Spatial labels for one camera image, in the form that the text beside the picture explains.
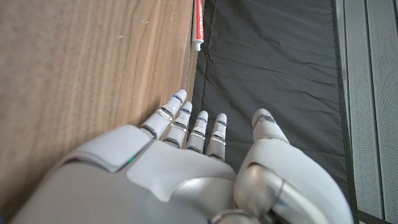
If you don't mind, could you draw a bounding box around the grey tape outline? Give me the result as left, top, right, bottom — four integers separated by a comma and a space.
183, 51, 192, 91

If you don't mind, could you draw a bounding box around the teal red toothpaste tube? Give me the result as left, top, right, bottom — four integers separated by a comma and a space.
191, 0, 205, 52

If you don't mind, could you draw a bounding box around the black curtain backdrop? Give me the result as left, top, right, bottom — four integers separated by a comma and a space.
180, 0, 355, 215

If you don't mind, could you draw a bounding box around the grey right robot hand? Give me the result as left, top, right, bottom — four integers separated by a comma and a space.
9, 89, 355, 224

